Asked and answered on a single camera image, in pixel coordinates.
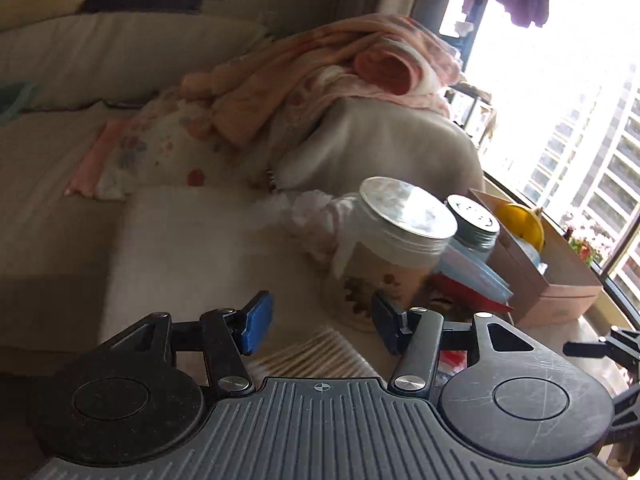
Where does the yellow soft ball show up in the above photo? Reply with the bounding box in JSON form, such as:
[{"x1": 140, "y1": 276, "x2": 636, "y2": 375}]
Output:
[{"x1": 494, "y1": 203, "x2": 546, "y2": 254}]

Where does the red sachet packet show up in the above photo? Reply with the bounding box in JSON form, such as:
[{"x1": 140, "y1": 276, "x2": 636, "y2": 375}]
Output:
[{"x1": 427, "y1": 273, "x2": 513, "y2": 313}]

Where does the pink cardboard box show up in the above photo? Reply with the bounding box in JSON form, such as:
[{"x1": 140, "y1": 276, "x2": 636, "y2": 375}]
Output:
[{"x1": 468, "y1": 190, "x2": 601, "y2": 327}]

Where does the blue surgical face mask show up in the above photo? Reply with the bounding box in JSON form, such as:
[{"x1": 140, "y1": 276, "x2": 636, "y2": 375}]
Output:
[{"x1": 433, "y1": 240, "x2": 513, "y2": 304}]

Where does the cotton swab pack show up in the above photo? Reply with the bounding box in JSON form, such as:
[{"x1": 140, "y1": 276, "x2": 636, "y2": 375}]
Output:
[{"x1": 247, "y1": 326, "x2": 378, "y2": 384}]

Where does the pink flower pot plant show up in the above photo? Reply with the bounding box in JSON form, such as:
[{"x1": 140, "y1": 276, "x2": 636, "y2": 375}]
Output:
[{"x1": 563, "y1": 226, "x2": 602, "y2": 266}]

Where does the clear plastic jar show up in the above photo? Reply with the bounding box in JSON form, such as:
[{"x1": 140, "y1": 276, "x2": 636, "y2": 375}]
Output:
[{"x1": 324, "y1": 177, "x2": 458, "y2": 333}]

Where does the green lid glass jar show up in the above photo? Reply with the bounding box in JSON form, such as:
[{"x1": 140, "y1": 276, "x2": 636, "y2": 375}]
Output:
[{"x1": 445, "y1": 194, "x2": 500, "y2": 262}]

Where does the floral pink pillow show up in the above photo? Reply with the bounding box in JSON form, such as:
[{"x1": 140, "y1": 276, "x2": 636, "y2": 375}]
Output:
[{"x1": 65, "y1": 88, "x2": 265, "y2": 200}]

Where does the beige cushion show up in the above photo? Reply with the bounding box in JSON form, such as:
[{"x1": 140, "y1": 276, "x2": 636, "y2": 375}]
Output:
[{"x1": 270, "y1": 98, "x2": 485, "y2": 200}]

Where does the pink folded blankets pile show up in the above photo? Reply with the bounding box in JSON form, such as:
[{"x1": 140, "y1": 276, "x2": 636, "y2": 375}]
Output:
[{"x1": 180, "y1": 14, "x2": 462, "y2": 146}]

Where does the black flat case on sofa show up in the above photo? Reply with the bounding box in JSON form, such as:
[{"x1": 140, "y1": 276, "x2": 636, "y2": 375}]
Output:
[{"x1": 77, "y1": 0, "x2": 222, "y2": 14}]

